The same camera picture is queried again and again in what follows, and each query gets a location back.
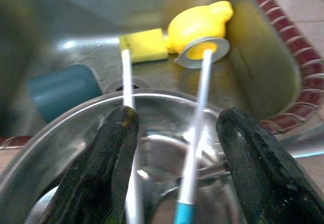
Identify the steel spoon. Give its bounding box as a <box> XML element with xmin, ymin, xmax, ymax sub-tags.
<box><xmin>156</xmin><ymin>163</ymin><xmax>230</xmax><ymax>204</ymax></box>

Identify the teal plastic cup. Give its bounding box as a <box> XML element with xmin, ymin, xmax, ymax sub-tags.
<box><xmin>25</xmin><ymin>64</ymin><xmax>104</xmax><ymax>123</ymax></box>

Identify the white stick blue handle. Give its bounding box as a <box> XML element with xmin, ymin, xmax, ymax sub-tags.
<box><xmin>173</xmin><ymin>49</ymin><xmax>214</xmax><ymax>224</ymax></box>

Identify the steel bowl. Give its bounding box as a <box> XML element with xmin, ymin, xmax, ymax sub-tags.
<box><xmin>0</xmin><ymin>89</ymin><xmax>245</xmax><ymax>224</ymax></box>

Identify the bright yellow sponge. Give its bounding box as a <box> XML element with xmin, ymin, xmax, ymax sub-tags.
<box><xmin>119</xmin><ymin>28</ymin><xmax>169</xmax><ymax>64</ymax></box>

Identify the white stick green handle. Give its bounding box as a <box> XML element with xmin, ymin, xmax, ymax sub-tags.
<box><xmin>120</xmin><ymin>49</ymin><xmax>145</xmax><ymax>224</ymax></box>

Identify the steel sink basin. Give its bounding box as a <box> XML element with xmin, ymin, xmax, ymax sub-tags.
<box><xmin>0</xmin><ymin>0</ymin><xmax>302</xmax><ymax>146</ymax></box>

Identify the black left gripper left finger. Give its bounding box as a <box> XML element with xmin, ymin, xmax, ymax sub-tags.
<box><xmin>42</xmin><ymin>106</ymin><xmax>140</xmax><ymax>224</ymax></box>

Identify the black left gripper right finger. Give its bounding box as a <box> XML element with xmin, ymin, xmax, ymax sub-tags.
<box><xmin>215</xmin><ymin>107</ymin><xmax>324</xmax><ymax>224</ymax></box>

